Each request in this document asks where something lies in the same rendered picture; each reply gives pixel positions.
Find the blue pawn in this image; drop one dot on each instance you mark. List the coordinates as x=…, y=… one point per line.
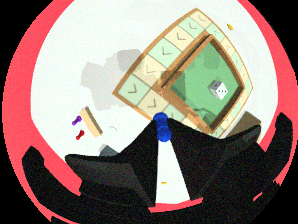
x=163, y=133

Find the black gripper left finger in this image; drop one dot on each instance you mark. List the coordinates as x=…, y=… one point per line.
x=136, y=166

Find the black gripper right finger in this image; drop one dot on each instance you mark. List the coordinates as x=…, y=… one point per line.
x=201, y=156

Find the white die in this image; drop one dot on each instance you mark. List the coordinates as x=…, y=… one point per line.
x=218, y=89

